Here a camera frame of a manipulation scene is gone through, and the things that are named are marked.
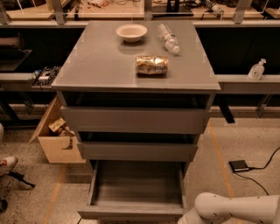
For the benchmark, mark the black foot pedal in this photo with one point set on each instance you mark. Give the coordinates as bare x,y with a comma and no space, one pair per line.
239,166

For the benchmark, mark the grey middle drawer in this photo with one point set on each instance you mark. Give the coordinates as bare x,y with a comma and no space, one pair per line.
137,146

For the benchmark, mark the patterned notebook on shelf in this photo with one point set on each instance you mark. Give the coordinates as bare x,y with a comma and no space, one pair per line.
46,76

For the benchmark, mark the grey drawer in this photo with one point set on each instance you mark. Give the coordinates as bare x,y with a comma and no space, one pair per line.
136,120
137,146
135,191

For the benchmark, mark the hand sanitizer pump bottle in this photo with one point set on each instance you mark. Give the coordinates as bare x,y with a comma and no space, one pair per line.
257,70

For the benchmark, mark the white sneaker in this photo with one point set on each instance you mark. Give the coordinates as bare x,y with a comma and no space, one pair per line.
6,164

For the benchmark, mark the crushed gold snack bag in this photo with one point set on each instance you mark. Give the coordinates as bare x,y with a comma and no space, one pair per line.
151,65

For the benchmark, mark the grey top drawer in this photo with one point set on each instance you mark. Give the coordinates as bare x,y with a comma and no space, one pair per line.
136,120

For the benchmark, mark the black chair base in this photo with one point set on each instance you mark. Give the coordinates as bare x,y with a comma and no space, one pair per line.
19,177

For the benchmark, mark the grey bottom drawer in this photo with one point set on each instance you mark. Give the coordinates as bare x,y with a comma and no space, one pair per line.
135,191

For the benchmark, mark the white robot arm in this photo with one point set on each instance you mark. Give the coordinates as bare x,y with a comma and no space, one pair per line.
210,208

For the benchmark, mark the grey drawer cabinet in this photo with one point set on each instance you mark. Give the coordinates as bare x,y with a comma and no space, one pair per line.
101,70

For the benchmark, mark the yellow packet in box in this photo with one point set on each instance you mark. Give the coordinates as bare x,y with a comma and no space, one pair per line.
57,124

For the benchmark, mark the clear plastic water bottle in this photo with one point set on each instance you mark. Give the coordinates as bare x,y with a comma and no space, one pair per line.
169,40

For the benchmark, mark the white paper bowl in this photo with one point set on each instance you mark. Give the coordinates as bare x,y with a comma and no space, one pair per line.
131,33

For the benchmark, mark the cardboard box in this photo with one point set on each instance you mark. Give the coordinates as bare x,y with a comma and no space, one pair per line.
57,148

